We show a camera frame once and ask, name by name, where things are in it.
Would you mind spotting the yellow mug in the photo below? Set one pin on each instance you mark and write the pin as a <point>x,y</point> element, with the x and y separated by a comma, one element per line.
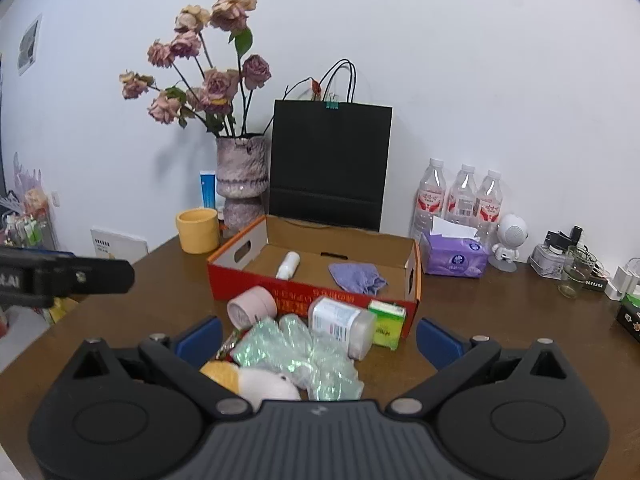
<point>197,235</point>

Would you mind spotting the red and green wrapper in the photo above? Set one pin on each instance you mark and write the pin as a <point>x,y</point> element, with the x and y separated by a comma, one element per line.
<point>231,347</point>

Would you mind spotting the small green box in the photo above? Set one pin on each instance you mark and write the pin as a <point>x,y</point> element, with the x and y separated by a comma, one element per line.
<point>387,330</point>

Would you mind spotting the wall paper notice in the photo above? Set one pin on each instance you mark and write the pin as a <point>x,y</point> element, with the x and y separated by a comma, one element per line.
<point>29,45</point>

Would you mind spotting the purple cloth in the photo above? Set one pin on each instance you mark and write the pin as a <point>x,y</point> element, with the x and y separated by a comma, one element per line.
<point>355,277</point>

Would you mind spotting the black and green box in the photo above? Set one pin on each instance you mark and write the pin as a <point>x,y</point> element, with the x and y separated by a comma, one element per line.
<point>629,320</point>

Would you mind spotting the white robot figure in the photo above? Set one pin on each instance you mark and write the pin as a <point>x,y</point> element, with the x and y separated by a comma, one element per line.
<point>512,232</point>

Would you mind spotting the clear acrylic organizer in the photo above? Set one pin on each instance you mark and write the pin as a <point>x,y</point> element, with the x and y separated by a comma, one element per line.
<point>545,262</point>

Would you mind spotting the rack of colourful packets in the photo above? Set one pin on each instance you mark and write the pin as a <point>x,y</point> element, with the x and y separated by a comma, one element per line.
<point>30,210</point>

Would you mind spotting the teal binder clip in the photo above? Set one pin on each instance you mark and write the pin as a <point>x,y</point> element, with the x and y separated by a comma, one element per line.
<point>331,105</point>

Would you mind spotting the pink cup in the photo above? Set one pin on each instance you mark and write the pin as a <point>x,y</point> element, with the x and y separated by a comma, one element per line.
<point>250,305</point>

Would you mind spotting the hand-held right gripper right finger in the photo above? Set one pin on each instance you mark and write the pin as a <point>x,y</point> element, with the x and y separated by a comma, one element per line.
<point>440,344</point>

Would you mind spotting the black paper bag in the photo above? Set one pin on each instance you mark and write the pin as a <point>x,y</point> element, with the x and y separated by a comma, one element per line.
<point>330,160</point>

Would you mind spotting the dried rosehip stem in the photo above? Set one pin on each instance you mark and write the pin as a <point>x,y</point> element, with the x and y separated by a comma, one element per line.
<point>315,87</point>

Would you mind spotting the white charger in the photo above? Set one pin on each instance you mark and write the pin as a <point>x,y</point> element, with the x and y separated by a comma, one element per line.
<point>622,280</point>

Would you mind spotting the white and orange plush toy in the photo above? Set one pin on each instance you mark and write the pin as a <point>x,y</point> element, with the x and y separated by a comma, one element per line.
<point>265,385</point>

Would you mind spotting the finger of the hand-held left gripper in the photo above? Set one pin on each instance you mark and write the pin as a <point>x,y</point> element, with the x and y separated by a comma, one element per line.
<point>95,276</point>

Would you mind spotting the red cardboard box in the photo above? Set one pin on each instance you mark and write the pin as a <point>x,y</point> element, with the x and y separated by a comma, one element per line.
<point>225,282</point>

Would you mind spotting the small black printed box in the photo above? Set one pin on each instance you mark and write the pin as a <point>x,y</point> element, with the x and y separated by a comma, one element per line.
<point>599,280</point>

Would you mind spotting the blue and white tube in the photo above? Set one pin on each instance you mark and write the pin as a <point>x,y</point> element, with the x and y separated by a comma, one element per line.
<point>207,187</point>

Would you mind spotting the purple tissue pack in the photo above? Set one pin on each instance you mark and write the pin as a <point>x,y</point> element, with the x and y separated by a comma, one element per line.
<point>455,260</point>

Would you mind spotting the white wall socket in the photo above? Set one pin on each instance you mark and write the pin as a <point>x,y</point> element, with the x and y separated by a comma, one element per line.
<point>57,199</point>

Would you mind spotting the mottled pink ceramic vase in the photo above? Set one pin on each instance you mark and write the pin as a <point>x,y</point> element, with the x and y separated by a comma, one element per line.
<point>240,170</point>

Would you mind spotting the dried pink rose bouquet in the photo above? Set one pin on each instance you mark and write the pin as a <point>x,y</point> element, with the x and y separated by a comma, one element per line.
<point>220,85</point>

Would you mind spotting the small white bottle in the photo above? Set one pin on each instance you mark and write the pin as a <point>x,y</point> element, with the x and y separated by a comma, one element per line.
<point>287,265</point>

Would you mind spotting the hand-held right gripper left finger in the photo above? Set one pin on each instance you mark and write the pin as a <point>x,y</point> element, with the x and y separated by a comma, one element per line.
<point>199,341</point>

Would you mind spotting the clear water bottle red label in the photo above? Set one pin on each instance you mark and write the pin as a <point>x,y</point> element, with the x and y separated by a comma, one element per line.
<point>489,205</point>
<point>461,200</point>
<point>429,200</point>

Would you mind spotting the white pill bottle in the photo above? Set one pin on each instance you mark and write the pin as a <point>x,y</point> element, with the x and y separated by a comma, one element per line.
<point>335,320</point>

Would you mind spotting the clear glass cup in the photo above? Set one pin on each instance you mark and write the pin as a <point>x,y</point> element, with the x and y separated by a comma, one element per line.
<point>570,285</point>

